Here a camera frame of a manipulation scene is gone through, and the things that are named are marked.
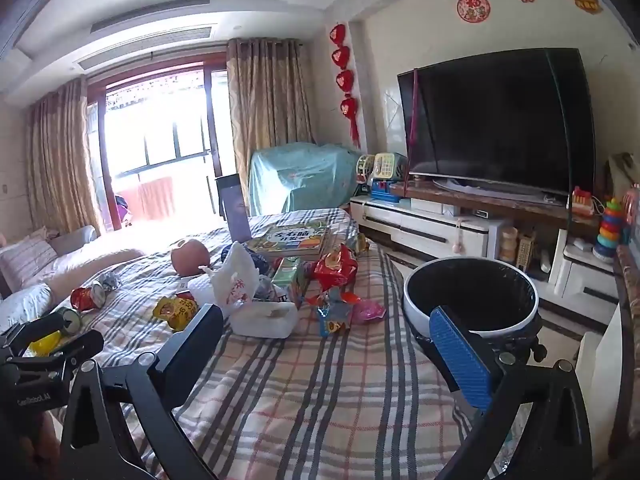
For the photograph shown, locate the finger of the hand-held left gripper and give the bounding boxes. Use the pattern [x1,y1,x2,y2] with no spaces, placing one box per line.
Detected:
[30,329,105,386]
[0,312,65,357]

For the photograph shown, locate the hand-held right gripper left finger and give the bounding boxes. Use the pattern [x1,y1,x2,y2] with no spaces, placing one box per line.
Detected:
[59,303,224,480]

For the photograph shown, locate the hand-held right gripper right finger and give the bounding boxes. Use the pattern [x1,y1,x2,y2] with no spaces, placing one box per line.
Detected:
[429,304,593,480]

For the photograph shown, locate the yellow and red snack wrapper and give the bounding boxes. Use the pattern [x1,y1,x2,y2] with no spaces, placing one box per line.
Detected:
[152,296,198,332]

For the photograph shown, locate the white bin with black bag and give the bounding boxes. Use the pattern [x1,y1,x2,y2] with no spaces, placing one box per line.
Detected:
[403,256,546,361]

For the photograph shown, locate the white plastic container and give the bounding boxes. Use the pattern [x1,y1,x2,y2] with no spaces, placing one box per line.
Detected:
[230,300,300,338]

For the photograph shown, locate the white plastic bag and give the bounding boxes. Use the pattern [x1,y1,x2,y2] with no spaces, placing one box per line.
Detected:
[187,241,261,311]

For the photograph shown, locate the pink wrapper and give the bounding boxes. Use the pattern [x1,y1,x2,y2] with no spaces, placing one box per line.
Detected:
[350,297,387,326]

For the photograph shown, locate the green milk carton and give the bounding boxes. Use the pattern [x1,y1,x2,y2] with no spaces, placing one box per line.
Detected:
[272,258,311,306]

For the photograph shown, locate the colourful snack packet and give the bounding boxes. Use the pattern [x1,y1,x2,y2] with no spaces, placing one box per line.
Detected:
[315,290,361,337]

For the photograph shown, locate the red snack bag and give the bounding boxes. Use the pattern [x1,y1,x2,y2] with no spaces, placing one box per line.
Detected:
[305,243,360,306]

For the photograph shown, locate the yellow round object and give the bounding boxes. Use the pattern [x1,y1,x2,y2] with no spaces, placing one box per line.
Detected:
[27,332,63,358]

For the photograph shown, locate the green drink can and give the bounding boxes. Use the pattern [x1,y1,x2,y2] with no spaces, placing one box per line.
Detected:
[50,307,83,336]

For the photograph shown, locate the red drink can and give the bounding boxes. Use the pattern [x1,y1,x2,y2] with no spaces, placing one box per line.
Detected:
[70,282,108,311]

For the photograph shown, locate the striped pillow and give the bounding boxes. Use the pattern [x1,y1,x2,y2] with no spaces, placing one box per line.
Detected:
[0,227,61,291]

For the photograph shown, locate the beige sofa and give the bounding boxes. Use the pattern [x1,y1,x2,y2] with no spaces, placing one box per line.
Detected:
[0,224,146,333]

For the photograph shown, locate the reddish round fruit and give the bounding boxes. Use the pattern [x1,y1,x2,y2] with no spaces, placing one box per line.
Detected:
[171,239,211,276]

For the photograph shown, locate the wooden abacus toy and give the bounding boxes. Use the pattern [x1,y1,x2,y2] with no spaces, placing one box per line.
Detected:
[517,232,537,266]

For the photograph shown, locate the white tv cabinet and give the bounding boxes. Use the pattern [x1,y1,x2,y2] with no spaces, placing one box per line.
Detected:
[350,195,621,311]

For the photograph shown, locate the purple water bottle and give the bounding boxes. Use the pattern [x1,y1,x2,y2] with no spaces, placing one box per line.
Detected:
[216,173,253,243]

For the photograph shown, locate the green children's book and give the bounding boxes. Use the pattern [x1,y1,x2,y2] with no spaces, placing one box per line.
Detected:
[246,224,331,261]

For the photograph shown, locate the brown marble tv shelf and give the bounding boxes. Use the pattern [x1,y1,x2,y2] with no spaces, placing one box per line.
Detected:
[390,180,616,226]

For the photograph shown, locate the beige curtain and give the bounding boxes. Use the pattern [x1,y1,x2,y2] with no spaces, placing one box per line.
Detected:
[25,77,103,236]
[226,37,316,196]

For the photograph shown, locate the brown marble counter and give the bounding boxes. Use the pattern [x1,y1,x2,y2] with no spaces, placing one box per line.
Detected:
[612,245,640,441]

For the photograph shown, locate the toy cash register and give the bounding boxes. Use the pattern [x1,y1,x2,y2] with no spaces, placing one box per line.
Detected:
[370,152,408,203]

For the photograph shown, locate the red toy phone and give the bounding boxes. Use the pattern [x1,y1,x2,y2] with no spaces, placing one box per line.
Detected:
[571,186,596,221]

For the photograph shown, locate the teal covered furniture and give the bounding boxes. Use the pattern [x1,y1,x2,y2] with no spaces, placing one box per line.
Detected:
[248,142,361,216]

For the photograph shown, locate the white and yellow toy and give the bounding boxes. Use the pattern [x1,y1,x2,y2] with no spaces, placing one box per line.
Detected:
[356,154,376,186]

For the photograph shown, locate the balcony sliding door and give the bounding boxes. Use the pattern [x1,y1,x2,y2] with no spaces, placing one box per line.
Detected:
[85,50,236,233]

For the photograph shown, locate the black television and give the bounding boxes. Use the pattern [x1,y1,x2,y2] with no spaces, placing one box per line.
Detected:
[397,48,596,196]

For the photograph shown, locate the ceiling air vent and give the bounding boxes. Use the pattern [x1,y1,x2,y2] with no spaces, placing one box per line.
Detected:
[75,0,213,71]

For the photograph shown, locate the rainbow stacking ring toy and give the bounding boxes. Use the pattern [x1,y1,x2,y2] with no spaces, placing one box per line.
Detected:
[592,199,626,261]

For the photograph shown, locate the red hanging decoration string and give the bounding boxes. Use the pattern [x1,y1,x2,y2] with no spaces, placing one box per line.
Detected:
[328,23,362,148]

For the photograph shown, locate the round red wall sticker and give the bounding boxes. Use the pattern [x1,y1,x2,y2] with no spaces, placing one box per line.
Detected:
[456,0,491,23]

